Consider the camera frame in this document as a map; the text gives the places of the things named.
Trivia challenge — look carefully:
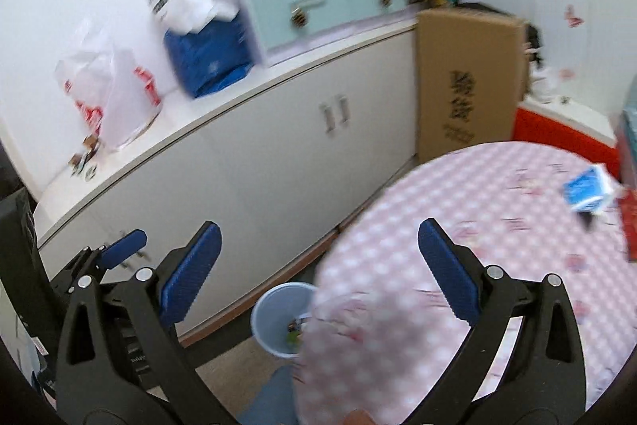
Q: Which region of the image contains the long white cabinet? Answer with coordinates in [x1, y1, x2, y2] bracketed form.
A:
[35, 14, 421, 341]

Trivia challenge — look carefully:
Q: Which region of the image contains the brown cardboard box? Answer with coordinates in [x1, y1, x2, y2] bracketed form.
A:
[415, 4, 531, 164]

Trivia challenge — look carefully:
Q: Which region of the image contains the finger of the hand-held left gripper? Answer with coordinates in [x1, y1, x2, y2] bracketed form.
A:
[52, 230, 149, 301]

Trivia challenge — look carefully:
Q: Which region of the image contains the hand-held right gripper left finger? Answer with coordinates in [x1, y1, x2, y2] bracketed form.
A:
[56, 221, 240, 425]

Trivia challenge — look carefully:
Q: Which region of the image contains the pink checked tablecloth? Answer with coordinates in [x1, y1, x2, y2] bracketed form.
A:
[293, 141, 637, 425]

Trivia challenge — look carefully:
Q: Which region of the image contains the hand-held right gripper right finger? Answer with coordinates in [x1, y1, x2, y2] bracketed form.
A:
[413, 218, 588, 425]

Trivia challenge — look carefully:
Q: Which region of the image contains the blue and white carton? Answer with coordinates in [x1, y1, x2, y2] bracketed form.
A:
[562, 163, 620, 214]

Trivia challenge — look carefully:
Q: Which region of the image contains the red storage box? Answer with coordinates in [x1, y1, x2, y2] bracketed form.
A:
[515, 101, 623, 179]

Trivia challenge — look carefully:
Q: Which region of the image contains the person's jeans leg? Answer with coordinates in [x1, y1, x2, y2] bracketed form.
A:
[239, 365, 304, 425]

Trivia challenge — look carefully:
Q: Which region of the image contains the light blue plastic bin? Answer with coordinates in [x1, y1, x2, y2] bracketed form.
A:
[250, 283, 319, 358]

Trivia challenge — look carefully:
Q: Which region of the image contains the white red printed plastic bag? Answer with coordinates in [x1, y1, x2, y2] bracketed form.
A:
[54, 19, 165, 152]

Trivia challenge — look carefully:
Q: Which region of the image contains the blue bag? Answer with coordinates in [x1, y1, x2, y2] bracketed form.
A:
[163, 14, 254, 100]

